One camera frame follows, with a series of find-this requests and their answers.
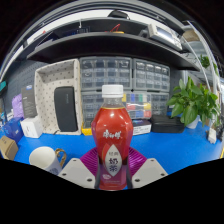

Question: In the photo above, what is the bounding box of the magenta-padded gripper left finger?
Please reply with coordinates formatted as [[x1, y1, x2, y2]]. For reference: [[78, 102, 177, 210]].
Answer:
[[57, 146, 102, 190]]

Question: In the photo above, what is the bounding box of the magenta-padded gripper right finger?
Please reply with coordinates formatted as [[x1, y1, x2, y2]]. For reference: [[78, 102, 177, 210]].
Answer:
[[123, 146, 169, 190]]

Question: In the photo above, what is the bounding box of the red drink bottle white cap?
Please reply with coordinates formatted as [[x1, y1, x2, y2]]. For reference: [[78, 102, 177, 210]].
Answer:
[[90, 84, 134, 192]]

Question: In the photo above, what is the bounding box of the white mug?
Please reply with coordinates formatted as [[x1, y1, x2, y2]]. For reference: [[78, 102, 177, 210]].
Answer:
[[28, 145, 68, 176]]

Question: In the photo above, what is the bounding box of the yellow multimeter with red leads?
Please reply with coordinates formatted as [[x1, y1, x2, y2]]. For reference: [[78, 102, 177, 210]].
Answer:
[[81, 121, 94, 137]]

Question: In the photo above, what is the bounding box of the small black labelled box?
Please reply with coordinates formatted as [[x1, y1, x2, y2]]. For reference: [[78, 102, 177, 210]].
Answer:
[[132, 119, 153, 136]]

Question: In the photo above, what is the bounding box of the flat black pouch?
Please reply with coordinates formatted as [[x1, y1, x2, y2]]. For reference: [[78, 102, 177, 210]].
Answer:
[[150, 114, 185, 134]]

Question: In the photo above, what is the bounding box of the small white carton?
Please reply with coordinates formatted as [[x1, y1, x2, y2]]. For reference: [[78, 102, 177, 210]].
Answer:
[[19, 114, 44, 139]]

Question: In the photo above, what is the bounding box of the black rectangular case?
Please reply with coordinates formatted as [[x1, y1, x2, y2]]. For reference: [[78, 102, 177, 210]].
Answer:
[[53, 85, 79, 133]]

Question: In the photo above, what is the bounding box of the clear organiser with coloured parts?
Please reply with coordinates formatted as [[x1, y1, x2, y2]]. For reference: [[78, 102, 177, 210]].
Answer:
[[123, 92, 153, 120]]

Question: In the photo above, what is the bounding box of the brown cardboard box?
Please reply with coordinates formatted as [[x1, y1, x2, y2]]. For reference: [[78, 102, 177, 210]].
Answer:
[[0, 134, 19, 161]]

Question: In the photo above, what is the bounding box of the small white block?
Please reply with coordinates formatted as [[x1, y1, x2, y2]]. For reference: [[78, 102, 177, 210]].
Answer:
[[207, 128, 218, 145]]

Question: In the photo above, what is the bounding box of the blue carton box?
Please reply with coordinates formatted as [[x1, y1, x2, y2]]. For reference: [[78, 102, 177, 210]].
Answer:
[[3, 116, 25, 144]]

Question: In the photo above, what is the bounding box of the green potted plant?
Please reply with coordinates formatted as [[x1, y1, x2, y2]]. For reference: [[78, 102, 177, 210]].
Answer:
[[165, 75, 222, 129]]

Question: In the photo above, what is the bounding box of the dark grey upright carton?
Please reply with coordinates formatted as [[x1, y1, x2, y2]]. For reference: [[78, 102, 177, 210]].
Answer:
[[20, 84, 38, 118]]

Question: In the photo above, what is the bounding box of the cream polka-dot storage box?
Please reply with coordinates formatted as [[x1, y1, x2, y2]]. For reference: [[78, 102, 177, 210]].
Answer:
[[34, 58, 83, 136]]

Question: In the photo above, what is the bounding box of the grey pegboard panel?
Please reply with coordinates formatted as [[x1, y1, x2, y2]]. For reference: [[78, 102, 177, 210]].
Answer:
[[3, 59, 48, 101]]

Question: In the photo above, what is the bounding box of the black overhead shelf unit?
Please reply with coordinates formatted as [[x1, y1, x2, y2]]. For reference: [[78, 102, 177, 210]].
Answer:
[[26, 16, 201, 73]]

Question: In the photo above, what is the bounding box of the long white overhead lamp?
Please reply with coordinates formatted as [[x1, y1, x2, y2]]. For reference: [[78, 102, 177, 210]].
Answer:
[[4, 8, 188, 64]]

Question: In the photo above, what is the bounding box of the white wire shelf unit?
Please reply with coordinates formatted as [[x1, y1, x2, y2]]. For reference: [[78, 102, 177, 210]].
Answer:
[[181, 19, 224, 101]]

